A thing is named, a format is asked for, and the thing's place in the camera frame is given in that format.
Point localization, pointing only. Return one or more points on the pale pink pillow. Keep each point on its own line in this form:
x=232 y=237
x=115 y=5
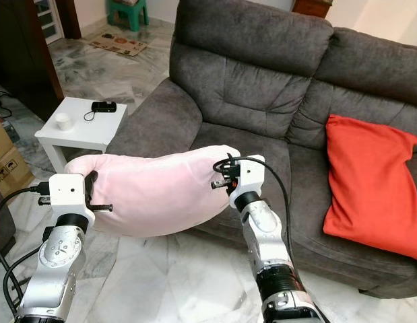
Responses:
x=154 y=188

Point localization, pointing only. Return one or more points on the green plastic stool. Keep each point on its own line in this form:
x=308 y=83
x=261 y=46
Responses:
x=127 y=13

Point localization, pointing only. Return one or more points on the black power adapter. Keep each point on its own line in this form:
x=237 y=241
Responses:
x=1 y=108

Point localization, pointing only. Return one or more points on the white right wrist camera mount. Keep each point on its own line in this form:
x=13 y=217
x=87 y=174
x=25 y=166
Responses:
x=251 y=173

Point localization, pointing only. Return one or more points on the red pillow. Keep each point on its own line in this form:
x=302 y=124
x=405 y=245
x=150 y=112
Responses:
x=370 y=182

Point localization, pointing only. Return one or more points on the white side table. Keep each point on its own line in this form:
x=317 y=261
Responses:
x=87 y=131

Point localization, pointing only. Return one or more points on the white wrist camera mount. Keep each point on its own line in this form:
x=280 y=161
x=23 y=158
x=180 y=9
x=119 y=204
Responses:
x=251 y=173
x=68 y=194

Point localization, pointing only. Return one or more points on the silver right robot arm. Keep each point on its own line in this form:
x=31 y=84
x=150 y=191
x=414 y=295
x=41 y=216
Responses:
x=275 y=256

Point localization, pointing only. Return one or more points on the dark grey armchair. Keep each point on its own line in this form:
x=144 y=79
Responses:
x=3 y=229

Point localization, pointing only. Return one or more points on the patterned beige doormat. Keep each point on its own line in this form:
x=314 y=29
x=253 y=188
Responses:
x=118 y=44

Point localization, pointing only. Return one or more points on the dark wooden cabinet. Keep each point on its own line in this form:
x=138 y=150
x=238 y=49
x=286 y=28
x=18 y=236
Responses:
x=19 y=54

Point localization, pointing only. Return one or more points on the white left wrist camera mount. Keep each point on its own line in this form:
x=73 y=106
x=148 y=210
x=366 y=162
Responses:
x=68 y=194

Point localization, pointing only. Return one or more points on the grey fabric sofa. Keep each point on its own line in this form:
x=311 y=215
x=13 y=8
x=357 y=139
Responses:
x=248 y=81

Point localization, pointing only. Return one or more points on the brown cardboard box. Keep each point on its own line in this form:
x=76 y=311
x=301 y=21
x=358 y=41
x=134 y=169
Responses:
x=9 y=165

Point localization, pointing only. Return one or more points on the brown wooden furniture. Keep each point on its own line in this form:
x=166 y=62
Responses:
x=312 y=8

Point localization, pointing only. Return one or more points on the white cup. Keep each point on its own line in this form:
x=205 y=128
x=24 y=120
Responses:
x=63 y=121

